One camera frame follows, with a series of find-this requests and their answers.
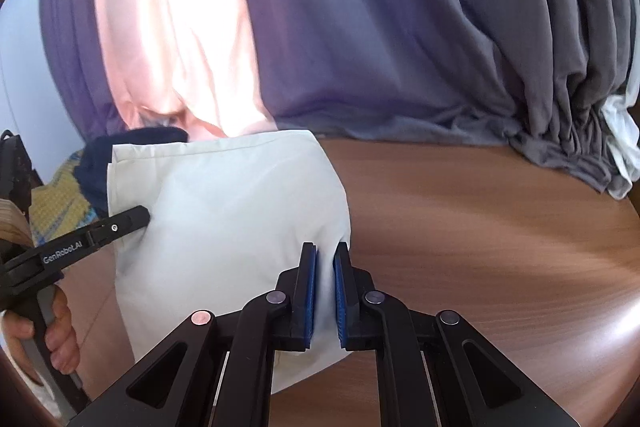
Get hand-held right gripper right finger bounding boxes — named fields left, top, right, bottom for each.
left=333, top=242, right=581, bottom=427

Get pink curtain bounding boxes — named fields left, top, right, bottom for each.
left=92, top=0, right=278, bottom=142

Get white pants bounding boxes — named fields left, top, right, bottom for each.
left=106, top=130, right=353, bottom=395

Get white curtain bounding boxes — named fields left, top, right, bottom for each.
left=600, top=94, right=640, bottom=200

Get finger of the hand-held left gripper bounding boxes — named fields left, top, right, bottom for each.
left=37, top=206, right=151, bottom=284

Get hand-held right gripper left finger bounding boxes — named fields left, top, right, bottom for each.
left=67, top=243, right=319, bottom=427

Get grey curtain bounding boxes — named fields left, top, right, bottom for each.
left=225, top=0, right=640, bottom=194
left=39, top=0, right=132, bottom=138

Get person's left hand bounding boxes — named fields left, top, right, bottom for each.
left=2, top=287, right=82, bottom=375

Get stack of black folded clothes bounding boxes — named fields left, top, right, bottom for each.
left=75, top=127, right=188, bottom=219

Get yellow plaid fringed scarf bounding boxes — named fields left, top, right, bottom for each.
left=30, top=149, right=108, bottom=253

